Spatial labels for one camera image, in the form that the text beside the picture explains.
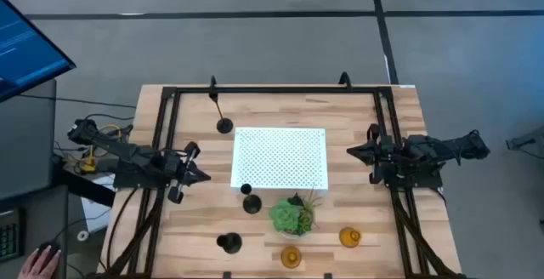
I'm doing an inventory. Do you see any white paper sheet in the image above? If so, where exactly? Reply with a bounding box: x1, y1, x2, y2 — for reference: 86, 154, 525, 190
79, 175, 116, 234

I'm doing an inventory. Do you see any blue-screen computer monitor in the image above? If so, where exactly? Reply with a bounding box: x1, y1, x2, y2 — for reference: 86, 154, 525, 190
0, 0, 77, 104

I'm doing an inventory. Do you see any black keyboard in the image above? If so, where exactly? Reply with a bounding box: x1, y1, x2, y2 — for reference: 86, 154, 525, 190
0, 208, 26, 263

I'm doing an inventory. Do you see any tall black candlestick holder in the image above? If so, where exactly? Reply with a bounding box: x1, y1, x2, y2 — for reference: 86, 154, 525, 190
208, 90, 235, 135

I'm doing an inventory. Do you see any black floor cable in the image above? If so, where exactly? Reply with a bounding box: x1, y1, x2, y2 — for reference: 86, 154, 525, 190
16, 94, 137, 110

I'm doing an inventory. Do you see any black aluminium table frame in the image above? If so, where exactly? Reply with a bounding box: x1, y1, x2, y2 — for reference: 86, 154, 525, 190
97, 72, 468, 279

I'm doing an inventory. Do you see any yellow cable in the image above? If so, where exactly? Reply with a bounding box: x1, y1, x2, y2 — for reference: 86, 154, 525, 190
63, 123, 123, 176

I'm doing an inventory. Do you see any black computer mouse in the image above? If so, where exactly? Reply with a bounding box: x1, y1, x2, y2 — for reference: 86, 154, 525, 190
36, 239, 61, 263

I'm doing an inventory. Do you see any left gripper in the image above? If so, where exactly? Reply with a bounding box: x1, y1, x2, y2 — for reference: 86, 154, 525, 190
163, 141, 213, 206

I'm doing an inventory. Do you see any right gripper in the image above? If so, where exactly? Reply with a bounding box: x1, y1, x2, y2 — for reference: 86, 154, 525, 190
346, 123, 404, 185

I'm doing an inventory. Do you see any grey metal stand leg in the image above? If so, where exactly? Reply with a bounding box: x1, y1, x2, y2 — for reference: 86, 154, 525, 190
504, 126, 544, 161

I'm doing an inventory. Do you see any person's hand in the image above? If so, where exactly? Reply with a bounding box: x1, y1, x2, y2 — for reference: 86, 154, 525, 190
16, 244, 63, 279

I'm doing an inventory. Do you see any amber glass candle holder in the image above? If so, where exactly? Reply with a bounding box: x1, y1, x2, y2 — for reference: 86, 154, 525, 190
338, 226, 363, 249
280, 245, 303, 270

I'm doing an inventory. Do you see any medium black candlestick holder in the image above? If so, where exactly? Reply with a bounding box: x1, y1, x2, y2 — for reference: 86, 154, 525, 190
240, 183, 264, 215

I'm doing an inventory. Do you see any succulent plant in white pot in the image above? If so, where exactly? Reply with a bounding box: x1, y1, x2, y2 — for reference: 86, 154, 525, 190
268, 185, 323, 240

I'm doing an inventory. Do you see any white perforated metal shelf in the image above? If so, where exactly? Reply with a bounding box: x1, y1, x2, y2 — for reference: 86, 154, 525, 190
230, 126, 330, 191

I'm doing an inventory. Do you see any grey desk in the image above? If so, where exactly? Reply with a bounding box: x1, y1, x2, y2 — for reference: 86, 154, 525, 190
0, 184, 70, 279

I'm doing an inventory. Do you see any short black candlestick holder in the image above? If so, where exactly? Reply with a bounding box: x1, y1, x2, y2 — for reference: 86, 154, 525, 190
215, 231, 244, 255

